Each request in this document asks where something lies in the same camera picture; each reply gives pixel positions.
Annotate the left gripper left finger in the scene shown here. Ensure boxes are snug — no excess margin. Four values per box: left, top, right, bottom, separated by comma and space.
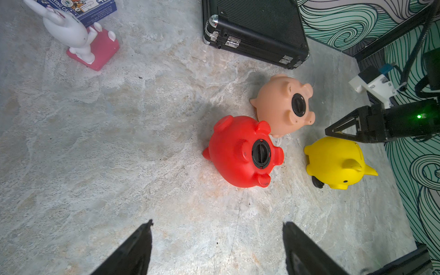
92, 220, 153, 275

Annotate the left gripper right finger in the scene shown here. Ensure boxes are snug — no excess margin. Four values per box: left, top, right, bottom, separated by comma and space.
283, 222, 347, 275

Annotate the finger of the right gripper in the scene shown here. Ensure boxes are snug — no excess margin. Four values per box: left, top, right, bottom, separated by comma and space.
325, 128, 368, 143
325, 106, 366, 134

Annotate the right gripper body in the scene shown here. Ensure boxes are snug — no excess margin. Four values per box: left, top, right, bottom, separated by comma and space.
366, 99, 440, 143

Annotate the yellow piggy bank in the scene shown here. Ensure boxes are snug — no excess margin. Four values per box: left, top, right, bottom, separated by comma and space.
304, 136, 378, 190

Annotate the black plug front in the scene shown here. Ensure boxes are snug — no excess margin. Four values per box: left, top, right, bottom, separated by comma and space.
291, 93, 307, 117

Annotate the black plug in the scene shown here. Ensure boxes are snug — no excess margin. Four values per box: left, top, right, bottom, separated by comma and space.
291, 93, 307, 117
312, 176, 325, 189
252, 139, 271, 169

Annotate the pink piggy bank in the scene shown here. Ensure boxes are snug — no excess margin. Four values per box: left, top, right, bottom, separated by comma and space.
250, 74, 316, 138

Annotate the red piggy bank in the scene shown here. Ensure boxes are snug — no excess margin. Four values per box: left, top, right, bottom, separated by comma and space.
203, 115, 284, 188

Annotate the black case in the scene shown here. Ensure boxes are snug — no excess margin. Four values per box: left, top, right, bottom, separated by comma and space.
202, 0, 309, 69

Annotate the white pink bunny toy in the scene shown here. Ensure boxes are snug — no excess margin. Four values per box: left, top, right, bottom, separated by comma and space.
24, 1, 119, 71

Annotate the card box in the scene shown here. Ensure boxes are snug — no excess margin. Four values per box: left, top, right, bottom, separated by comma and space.
37, 0, 117, 28

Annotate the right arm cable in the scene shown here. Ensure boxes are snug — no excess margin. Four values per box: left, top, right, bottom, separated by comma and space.
398, 0, 440, 92

